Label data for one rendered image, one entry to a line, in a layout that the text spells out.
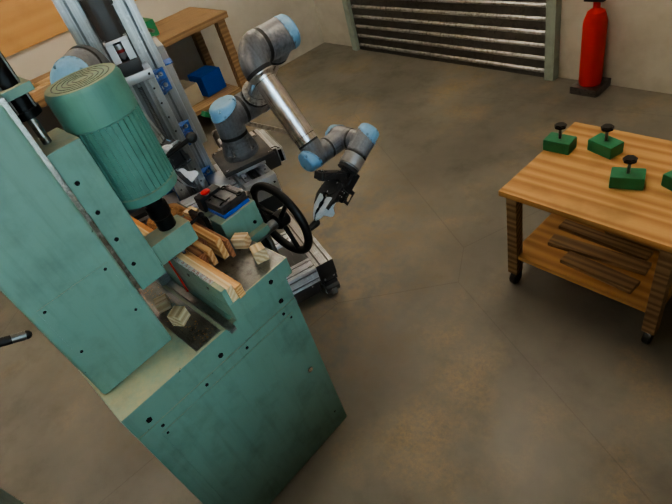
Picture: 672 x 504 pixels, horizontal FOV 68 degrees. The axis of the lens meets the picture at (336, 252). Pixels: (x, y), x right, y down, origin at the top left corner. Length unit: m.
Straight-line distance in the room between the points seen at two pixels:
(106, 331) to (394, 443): 1.13
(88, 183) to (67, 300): 0.27
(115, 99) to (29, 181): 0.25
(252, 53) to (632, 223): 1.36
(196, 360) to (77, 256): 0.41
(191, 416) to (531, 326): 1.42
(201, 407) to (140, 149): 0.72
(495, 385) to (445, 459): 0.36
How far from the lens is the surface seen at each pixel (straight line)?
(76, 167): 1.26
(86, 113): 1.25
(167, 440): 1.52
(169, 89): 2.16
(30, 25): 4.58
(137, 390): 1.44
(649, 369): 2.21
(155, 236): 1.47
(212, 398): 1.53
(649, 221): 1.96
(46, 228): 1.24
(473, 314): 2.31
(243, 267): 1.43
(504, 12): 4.14
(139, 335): 1.43
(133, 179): 1.31
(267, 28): 1.77
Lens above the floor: 1.77
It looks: 40 degrees down
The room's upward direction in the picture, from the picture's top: 18 degrees counter-clockwise
